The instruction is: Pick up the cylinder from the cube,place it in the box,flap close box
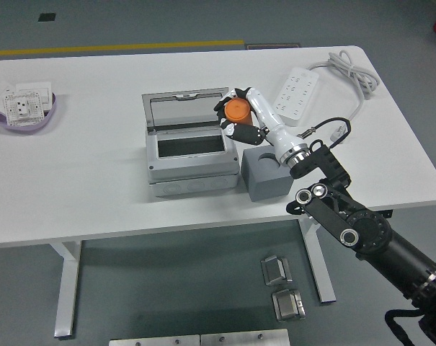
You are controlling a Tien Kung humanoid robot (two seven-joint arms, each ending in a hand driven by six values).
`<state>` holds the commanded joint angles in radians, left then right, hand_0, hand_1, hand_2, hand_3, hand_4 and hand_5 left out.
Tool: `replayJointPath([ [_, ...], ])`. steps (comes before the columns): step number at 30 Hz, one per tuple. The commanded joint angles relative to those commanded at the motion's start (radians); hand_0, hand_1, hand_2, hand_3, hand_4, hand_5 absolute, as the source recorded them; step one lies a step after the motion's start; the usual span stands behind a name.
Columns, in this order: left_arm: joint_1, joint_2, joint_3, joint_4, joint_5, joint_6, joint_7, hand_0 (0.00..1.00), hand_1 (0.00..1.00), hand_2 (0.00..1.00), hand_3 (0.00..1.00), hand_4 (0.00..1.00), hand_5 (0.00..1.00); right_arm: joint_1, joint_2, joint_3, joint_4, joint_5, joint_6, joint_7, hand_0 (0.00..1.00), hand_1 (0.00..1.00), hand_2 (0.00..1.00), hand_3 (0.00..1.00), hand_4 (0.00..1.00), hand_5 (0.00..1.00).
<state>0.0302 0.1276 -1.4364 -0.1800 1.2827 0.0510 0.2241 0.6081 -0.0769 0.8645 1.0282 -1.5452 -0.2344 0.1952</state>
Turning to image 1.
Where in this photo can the white printed socket module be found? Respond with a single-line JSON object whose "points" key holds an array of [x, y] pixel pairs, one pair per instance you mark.
{"points": [[23, 108]]}

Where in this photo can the white power strip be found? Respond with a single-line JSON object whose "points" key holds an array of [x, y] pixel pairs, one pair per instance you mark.
{"points": [[297, 90]]}

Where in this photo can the metal plate with screws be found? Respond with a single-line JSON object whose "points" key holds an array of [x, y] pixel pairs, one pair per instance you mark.
{"points": [[243, 339], [152, 341]]}

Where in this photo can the orange cylinder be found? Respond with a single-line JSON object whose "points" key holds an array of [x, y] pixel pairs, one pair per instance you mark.
{"points": [[237, 110]]}

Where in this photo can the grey electrical box clear lid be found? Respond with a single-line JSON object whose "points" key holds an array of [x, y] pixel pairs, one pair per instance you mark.
{"points": [[189, 167]]}

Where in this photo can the small metal block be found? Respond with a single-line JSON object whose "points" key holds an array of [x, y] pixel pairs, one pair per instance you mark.
{"points": [[275, 270], [288, 305]]}

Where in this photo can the grey cube with round hole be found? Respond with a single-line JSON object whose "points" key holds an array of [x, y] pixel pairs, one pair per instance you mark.
{"points": [[264, 184]]}

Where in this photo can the white table leg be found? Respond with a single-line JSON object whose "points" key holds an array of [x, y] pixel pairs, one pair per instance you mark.
{"points": [[322, 277], [66, 288]]}

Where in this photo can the purple bowl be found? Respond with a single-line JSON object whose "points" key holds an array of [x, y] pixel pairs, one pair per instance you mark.
{"points": [[34, 129]]}

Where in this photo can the black table control panel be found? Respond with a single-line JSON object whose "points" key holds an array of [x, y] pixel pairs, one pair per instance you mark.
{"points": [[387, 213]]}

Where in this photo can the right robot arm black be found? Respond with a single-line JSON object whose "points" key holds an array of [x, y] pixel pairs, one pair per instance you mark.
{"points": [[369, 227]]}

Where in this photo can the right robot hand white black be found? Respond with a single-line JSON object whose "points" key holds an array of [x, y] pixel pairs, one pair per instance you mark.
{"points": [[275, 126]]}

